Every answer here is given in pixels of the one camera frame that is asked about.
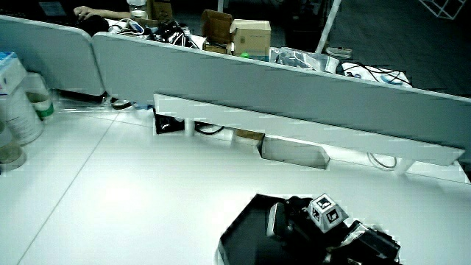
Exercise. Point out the small white bowl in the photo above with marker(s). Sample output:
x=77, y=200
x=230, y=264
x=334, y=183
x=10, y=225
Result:
x=10, y=156

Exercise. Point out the light cardboard box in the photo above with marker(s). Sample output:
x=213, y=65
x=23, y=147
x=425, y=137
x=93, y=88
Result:
x=252, y=38

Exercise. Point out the person's right hand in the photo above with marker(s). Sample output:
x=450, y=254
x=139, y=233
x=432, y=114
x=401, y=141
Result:
x=294, y=224

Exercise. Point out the white cup with green band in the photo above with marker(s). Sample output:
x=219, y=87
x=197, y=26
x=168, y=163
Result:
x=40, y=97

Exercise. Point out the clear plastic bags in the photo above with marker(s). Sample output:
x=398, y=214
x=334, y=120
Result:
x=301, y=59

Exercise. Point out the black power adapter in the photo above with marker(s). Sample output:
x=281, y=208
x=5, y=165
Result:
x=167, y=124

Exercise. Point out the white desk shelf riser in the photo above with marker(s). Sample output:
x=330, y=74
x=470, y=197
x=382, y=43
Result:
x=294, y=127

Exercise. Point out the white pole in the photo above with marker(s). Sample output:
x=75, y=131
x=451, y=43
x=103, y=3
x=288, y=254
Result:
x=328, y=25

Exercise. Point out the black glossy bag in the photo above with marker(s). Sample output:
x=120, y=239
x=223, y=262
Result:
x=174, y=35

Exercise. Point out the short gray desk partition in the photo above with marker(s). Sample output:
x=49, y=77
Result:
x=48, y=55

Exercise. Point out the long gray desk partition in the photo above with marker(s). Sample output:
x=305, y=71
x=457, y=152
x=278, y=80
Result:
x=257, y=88

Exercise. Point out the open brown cardboard box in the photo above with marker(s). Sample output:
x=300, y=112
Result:
x=215, y=25

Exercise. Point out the black plate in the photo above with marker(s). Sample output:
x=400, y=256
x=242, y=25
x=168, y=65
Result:
x=246, y=235

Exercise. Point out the white power strip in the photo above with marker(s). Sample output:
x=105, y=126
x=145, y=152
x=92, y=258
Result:
x=338, y=51

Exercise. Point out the clear water bottle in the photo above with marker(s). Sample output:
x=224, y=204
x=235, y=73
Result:
x=137, y=8

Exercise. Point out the black tape roll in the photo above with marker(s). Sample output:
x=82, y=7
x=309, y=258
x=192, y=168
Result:
x=120, y=104

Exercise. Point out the white cylindrical container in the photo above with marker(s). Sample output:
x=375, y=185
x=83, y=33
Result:
x=18, y=106

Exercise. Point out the another person's forearm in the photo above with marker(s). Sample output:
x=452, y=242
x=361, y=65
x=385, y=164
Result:
x=112, y=14

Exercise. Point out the green ball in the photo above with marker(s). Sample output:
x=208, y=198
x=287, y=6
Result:
x=244, y=55

